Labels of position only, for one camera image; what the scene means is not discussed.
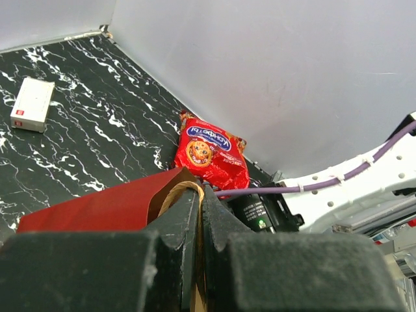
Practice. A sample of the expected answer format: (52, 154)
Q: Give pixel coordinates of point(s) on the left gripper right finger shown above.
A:
(249, 271)

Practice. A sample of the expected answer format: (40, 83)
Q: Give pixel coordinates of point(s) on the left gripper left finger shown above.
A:
(147, 270)

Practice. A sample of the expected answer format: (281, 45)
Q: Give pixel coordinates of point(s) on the red paper bag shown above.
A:
(168, 204)

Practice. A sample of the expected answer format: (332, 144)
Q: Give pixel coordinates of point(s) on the red cookie snack bag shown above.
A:
(211, 153)

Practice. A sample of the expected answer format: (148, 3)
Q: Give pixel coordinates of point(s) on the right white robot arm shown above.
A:
(315, 202)

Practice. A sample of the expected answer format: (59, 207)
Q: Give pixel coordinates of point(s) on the small white cardboard box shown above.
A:
(31, 106)

